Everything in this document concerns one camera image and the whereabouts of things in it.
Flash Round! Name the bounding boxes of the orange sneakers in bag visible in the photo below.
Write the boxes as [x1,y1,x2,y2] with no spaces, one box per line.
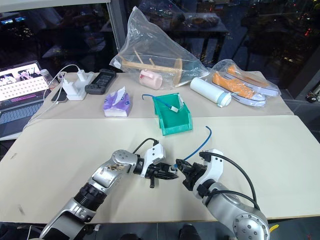
[207,59,281,108]

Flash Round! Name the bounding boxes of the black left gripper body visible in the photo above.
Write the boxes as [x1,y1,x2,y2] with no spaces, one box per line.
[145,162,166,189]

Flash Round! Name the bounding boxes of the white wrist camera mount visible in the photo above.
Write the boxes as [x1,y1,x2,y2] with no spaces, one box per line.
[198,148,225,191]
[139,144,167,179]

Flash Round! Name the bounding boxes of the large clear plastic bag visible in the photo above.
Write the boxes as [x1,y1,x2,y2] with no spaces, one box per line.
[109,6,211,90]

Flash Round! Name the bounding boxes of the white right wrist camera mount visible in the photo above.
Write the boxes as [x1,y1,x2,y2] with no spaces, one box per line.
[198,148,225,191]

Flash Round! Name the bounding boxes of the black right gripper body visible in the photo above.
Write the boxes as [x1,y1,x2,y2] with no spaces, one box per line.
[182,161,207,192]

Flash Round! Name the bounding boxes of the pink plastic container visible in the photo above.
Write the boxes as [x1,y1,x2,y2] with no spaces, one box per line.
[139,69,163,90]

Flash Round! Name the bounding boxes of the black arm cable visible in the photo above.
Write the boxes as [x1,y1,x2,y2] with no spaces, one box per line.
[131,137,160,154]
[203,153,261,211]

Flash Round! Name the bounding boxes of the white insulated bottle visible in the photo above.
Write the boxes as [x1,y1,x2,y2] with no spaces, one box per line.
[189,76,233,109]

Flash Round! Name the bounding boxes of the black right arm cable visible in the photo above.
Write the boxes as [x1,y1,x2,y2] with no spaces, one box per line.
[203,153,261,211]

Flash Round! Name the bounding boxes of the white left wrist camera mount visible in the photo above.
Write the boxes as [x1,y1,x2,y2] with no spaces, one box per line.
[139,144,167,179]

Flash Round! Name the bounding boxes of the orange canvas sneaker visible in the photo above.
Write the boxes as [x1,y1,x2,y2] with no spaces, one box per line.
[211,72,267,107]
[226,64,280,97]

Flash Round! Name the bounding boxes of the small clear bottle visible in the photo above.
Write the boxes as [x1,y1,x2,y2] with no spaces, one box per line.
[39,69,57,91]

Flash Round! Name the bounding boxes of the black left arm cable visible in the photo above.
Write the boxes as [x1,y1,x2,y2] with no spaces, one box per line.
[131,137,160,154]

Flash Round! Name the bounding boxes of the green plastic bin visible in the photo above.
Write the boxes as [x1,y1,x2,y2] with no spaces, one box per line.
[151,92,194,137]

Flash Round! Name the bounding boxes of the dark rounded shape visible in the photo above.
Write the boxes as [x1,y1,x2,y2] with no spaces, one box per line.
[177,223,201,240]

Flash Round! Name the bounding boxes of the white charging cable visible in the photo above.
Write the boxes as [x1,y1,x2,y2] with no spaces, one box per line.
[22,64,82,131]

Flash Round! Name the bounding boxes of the grey window frame post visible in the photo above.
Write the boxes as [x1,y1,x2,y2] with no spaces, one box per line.
[106,0,127,73]

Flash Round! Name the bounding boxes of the black handheld controller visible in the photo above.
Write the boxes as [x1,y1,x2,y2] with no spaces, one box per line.
[84,68,118,95]

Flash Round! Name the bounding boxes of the purple tissue pack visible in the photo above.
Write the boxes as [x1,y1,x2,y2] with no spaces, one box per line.
[103,86,132,118]

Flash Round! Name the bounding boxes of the white charger plug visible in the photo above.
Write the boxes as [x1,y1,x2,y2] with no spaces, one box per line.
[76,69,87,83]
[61,77,74,95]

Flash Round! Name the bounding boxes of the dark smartphone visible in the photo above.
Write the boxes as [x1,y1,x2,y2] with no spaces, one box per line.
[51,88,69,104]

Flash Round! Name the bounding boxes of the grey open laptop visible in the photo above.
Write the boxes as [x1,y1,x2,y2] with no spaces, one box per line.
[0,60,52,141]

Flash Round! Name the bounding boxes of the blue cable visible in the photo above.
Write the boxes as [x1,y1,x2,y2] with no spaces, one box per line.
[141,93,176,111]
[173,125,213,169]

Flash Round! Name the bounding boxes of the wooden rack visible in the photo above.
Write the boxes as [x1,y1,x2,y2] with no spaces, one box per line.
[119,48,185,88]

